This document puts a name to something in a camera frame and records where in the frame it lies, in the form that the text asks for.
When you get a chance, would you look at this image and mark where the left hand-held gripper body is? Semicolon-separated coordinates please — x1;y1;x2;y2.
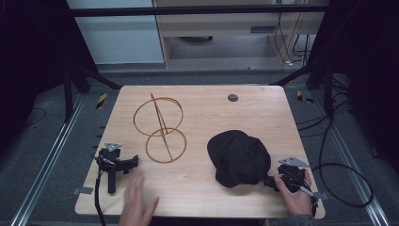
94;141;127;194

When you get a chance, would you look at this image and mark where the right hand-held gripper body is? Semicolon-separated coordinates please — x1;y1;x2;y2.
277;156;311;194

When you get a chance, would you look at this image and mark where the black cap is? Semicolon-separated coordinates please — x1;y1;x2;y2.
206;129;273;189

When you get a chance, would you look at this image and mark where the person's right hand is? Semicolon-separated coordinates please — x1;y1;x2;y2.
274;169;313;218

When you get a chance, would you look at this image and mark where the person's left hand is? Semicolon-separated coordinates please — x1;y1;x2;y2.
118;171;160;226

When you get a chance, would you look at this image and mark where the grey tape piece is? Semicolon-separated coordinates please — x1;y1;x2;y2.
72;186;95;196
312;191;330;202

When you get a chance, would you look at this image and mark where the yellow black striped tape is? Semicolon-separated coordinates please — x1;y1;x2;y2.
95;92;108;110
295;89;315;105

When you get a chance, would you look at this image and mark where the black metal stand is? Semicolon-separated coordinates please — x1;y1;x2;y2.
61;59;123;124
270;59;335;121

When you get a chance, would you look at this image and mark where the white cabinet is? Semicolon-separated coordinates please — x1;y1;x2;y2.
66;0;166;66

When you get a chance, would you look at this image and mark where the light wooden desk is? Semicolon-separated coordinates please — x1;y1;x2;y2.
152;0;331;69

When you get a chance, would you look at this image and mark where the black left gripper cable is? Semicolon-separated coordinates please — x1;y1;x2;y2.
93;168;107;226

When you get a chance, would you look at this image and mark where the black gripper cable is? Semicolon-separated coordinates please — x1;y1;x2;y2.
93;168;107;226
310;119;375;218

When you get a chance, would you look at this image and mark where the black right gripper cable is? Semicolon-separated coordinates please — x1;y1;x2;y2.
310;119;375;218

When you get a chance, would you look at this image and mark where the wooden ring hat stand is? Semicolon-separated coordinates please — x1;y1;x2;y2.
133;92;188;165

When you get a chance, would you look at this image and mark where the metal floor rail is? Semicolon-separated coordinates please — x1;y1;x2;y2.
8;93;87;226
310;89;391;226

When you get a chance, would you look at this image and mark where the bundle of background cables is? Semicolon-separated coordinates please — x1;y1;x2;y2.
273;11;312;68

